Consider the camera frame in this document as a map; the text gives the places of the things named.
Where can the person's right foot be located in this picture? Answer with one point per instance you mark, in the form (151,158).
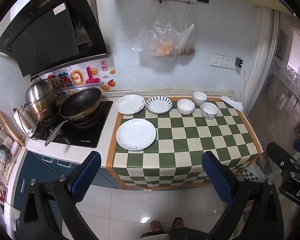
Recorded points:
(178,223)

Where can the clear plastic bag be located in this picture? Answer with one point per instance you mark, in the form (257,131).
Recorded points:
(160,42)

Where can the cluttered side shelf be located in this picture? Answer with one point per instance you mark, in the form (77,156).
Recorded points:
(1,160)

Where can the white plastic bag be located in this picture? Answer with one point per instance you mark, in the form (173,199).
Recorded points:
(187,42)

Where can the colourful wall decal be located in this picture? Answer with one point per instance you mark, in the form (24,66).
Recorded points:
(77,78)

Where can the wide white bowl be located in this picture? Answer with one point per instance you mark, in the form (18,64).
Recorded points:
(185,106)

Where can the sliding glass door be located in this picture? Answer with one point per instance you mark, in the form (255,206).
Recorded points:
(282,80)

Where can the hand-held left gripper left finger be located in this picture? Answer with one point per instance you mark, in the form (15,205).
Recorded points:
(87,177)

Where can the black gas stove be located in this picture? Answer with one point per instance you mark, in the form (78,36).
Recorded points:
(90,135)

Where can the floral print white bowl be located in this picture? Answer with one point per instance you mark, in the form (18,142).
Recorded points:
(209,110)

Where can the white wall socket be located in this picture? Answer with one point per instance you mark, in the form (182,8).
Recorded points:
(228,62)
(216,60)

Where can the wooden cutting board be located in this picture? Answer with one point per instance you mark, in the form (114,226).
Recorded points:
(9,128)

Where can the person's foot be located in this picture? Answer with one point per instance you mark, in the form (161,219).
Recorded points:
(178,223)
(155,226)

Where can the person's clothing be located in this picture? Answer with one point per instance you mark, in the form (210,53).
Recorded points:
(175,234)

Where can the person's left foot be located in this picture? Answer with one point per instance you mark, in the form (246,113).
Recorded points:
(155,226)

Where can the white folded cloth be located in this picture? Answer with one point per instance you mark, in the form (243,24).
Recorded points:
(232,103)

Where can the white floral plate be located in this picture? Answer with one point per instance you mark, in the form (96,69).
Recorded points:
(129,104)

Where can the black charger plug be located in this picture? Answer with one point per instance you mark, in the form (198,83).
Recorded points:
(239,62)

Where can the green checkered mat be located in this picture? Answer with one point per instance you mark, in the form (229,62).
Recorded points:
(190,140)

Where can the steel steamer pot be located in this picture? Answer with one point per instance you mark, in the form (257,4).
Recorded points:
(40,95)

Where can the tall white bowl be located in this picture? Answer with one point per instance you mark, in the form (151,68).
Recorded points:
(199,97)

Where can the blue striped plate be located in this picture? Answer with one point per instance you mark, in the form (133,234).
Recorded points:
(159,104)

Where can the black range hood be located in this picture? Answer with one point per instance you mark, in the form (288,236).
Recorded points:
(47,35)

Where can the large white plate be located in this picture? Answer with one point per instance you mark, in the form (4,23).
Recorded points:
(135,134)

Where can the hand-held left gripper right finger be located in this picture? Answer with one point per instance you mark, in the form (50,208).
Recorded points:
(216,177)

